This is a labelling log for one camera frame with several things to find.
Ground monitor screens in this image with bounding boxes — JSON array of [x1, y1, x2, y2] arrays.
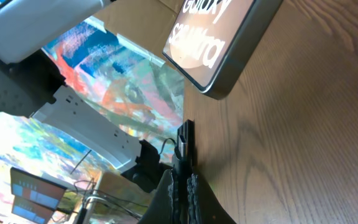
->
[[10, 167, 67, 224]]

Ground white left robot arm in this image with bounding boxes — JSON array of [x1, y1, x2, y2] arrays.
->
[[0, 0, 168, 193]]

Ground black charger cable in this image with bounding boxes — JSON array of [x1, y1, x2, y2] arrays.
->
[[158, 119, 196, 224]]

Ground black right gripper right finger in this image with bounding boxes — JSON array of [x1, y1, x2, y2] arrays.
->
[[186, 173, 236, 224]]

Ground bronze Galaxy smartphone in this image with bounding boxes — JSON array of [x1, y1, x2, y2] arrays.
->
[[162, 0, 283, 100]]

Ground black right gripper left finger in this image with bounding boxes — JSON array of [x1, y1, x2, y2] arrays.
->
[[138, 169, 178, 224]]

